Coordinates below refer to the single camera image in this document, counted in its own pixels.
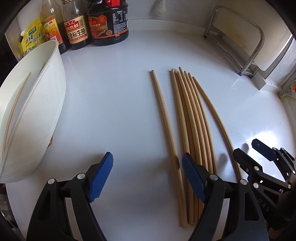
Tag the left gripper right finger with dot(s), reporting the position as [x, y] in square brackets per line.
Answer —
[245, 220]

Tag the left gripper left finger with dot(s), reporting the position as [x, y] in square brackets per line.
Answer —
[50, 219]

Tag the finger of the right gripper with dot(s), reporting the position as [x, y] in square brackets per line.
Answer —
[256, 174]
[284, 161]

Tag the wooden chopstick eight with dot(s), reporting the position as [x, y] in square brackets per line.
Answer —
[222, 128]

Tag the wooden chopstick six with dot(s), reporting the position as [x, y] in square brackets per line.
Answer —
[204, 151]

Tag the wooden chopstick seven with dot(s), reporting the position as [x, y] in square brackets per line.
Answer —
[206, 126]

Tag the separate wooden chopstick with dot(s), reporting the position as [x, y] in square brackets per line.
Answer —
[174, 154]

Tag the wooden chopstick two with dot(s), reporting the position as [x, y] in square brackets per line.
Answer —
[186, 146]

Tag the wooden chopstick five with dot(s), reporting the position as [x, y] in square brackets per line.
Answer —
[190, 113]

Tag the wooden chopstick four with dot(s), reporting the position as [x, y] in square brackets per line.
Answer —
[189, 160]

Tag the wooden chopstick three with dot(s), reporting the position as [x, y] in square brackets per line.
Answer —
[191, 143]

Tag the white plastic basin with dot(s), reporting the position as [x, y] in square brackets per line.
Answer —
[37, 110]

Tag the white cutting board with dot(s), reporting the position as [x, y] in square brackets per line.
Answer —
[277, 35]

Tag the white bottle brush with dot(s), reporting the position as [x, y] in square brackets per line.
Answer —
[159, 8]

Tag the yellow seasoning pouch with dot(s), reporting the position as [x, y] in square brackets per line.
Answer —
[33, 36]

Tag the soy sauce glass bottle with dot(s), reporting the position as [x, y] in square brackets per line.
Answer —
[76, 23]

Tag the yellow-cap vinegar bottle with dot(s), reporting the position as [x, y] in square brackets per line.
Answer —
[52, 22]

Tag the large dark soy jug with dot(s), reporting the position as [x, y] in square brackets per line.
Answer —
[108, 22]

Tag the wall power outlet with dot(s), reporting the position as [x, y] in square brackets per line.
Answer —
[288, 90]

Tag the metal rack frame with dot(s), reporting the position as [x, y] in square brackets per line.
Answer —
[238, 35]

